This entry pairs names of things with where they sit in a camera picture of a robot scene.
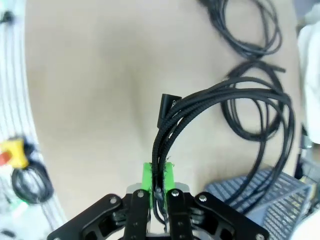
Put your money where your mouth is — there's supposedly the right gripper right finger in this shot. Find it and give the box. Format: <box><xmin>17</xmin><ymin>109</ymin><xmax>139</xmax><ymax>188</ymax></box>
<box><xmin>163</xmin><ymin>161</ymin><xmax>270</xmax><ymax>240</ymax></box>

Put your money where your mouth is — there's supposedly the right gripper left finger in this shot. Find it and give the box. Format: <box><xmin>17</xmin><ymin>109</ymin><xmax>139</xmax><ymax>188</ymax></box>
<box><xmin>47</xmin><ymin>162</ymin><xmax>153</xmax><ymax>240</ymax></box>

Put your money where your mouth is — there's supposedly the black braided USB cable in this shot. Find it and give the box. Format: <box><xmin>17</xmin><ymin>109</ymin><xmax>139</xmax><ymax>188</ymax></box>
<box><xmin>151</xmin><ymin>77</ymin><xmax>296</xmax><ymax>228</ymax></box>

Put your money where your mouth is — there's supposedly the black power cable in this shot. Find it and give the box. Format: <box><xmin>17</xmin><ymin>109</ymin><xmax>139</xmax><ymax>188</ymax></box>
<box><xmin>197</xmin><ymin>0</ymin><xmax>283</xmax><ymax>60</ymax></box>

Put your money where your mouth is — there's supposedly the grey-blue plastic basket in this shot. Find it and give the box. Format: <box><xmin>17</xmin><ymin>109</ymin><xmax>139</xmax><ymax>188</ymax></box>
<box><xmin>203</xmin><ymin>168</ymin><xmax>316</xmax><ymax>240</ymax></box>

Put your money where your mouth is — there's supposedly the yellow emergency stop button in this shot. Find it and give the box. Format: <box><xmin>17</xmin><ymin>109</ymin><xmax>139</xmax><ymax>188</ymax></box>
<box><xmin>0</xmin><ymin>136</ymin><xmax>31</xmax><ymax>170</ymax></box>

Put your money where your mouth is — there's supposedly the person in white sweatshirt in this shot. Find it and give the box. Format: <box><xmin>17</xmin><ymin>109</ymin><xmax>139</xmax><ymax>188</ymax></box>
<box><xmin>297</xmin><ymin>0</ymin><xmax>320</xmax><ymax>145</ymax></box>

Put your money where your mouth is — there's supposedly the black coiled floor cable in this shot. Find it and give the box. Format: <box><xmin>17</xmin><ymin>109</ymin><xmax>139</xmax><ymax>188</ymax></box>
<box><xmin>11</xmin><ymin>164</ymin><xmax>55</xmax><ymax>205</ymax></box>

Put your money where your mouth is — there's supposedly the thin black coiled cable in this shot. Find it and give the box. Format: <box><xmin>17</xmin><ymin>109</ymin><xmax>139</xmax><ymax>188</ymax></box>
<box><xmin>221</xmin><ymin>61</ymin><xmax>287</xmax><ymax>141</ymax></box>

